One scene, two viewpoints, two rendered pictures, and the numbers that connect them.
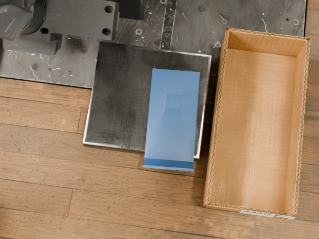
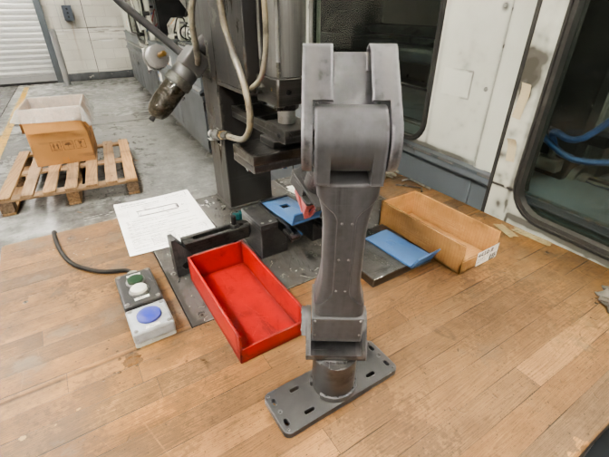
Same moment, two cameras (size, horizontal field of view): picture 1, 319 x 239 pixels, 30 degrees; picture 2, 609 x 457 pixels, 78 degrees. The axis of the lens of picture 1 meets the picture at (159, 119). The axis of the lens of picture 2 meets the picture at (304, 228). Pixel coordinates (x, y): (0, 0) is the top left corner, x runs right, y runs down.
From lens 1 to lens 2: 0.72 m
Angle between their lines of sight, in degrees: 48
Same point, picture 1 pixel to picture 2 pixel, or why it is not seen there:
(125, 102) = (370, 255)
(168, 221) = (454, 288)
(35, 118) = not seen: hidden behind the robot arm
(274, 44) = (402, 203)
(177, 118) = (401, 246)
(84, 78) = not seen: hidden behind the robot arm
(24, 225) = (392, 341)
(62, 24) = not seen: hidden behind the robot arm
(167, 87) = (381, 239)
